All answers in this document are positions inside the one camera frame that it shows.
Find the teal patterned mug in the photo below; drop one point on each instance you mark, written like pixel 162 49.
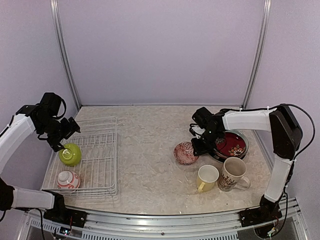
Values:
pixel 233 175

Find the white wire dish rack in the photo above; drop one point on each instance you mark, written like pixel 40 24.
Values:
pixel 98 168

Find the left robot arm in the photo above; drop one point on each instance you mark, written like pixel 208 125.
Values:
pixel 44 119

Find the aluminium front rail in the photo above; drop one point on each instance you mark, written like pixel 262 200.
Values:
pixel 227 225

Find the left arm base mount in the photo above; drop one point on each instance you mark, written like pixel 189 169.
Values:
pixel 63 215

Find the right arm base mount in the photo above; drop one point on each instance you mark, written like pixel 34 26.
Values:
pixel 265 212

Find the black striped rim plate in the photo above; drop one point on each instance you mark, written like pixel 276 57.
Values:
pixel 221 157

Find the blue white patterned bowl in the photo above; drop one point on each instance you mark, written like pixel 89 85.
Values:
pixel 184 153

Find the red white floral teacup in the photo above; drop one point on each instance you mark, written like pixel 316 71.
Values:
pixel 68 180

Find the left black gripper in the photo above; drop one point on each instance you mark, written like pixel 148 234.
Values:
pixel 69 129

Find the right aluminium corner post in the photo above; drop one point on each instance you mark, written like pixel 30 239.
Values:
pixel 258 52

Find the green bowl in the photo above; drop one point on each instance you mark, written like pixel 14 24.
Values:
pixel 71 155

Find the light green flower plate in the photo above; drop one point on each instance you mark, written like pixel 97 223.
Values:
pixel 247 145

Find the small black square plate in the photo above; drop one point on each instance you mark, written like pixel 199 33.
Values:
pixel 231 146

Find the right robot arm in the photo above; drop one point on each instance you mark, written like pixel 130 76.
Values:
pixel 279 120

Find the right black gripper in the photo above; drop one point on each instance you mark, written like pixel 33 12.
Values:
pixel 198 149

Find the pale yellow mug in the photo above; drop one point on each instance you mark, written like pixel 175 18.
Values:
pixel 207 176

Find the left aluminium corner post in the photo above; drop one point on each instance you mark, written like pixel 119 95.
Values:
pixel 54 6

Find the aluminium corner post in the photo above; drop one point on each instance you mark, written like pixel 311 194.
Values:
pixel 258 52
pixel 54 6

